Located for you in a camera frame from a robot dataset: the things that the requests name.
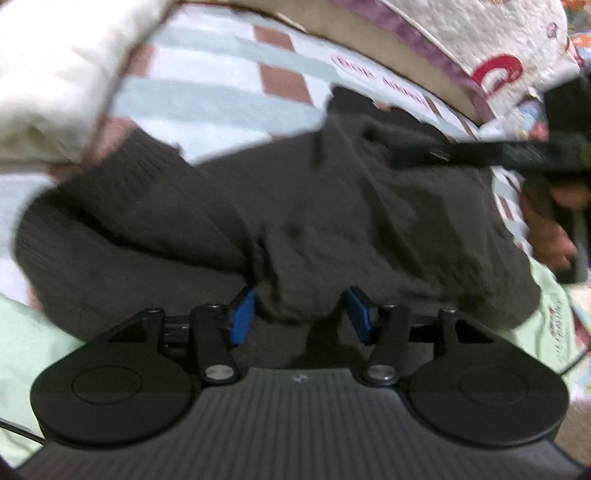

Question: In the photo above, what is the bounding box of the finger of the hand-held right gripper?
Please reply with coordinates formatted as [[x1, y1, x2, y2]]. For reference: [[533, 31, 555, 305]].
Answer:
[[390, 141, 509, 169]]

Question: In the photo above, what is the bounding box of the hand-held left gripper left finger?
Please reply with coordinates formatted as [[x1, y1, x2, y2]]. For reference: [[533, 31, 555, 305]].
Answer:
[[88, 286, 257, 387]]

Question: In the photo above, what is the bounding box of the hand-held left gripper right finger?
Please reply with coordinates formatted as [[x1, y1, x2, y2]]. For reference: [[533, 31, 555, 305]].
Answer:
[[344, 286, 513, 387]]

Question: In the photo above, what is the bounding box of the dark grey knit sweater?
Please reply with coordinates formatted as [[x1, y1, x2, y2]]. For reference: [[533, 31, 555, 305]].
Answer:
[[14, 111, 543, 370]]

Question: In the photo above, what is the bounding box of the person's right hand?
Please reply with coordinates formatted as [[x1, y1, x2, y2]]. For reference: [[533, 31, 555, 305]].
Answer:
[[521, 185, 589, 272]]

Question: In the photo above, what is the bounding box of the white quilt with red bears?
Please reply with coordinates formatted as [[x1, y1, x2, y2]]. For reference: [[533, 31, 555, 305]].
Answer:
[[330, 0, 591, 125]]

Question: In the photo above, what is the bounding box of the light green cloth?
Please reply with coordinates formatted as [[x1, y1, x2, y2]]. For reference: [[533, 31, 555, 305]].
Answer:
[[0, 256, 591, 467]]

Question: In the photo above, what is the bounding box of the checked bedsheet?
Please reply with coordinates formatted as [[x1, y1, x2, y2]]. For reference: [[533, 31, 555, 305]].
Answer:
[[0, 4, 591, 305]]

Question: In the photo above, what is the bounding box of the white fluffy cloth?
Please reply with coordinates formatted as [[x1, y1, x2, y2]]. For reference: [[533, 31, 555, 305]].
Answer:
[[0, 0, 174, 167]]

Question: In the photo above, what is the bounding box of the black cable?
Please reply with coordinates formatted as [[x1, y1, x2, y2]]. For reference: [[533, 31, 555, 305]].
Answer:
[[0, 418, 47, 446]]

